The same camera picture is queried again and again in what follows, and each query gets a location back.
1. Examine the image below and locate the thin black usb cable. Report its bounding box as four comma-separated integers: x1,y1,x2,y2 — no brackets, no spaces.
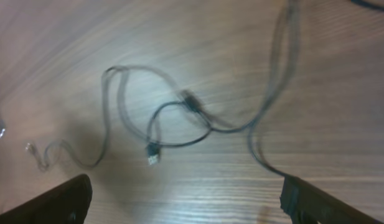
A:
25,65,233,172
144,0,301,180

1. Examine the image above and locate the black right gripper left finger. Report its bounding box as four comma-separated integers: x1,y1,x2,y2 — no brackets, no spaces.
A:
0,174,93,224

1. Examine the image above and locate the black right camera cable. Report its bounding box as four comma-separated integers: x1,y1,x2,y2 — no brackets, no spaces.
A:
349,0,384,14

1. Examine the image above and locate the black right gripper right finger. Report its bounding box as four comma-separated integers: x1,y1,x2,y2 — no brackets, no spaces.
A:
280,176,381,224

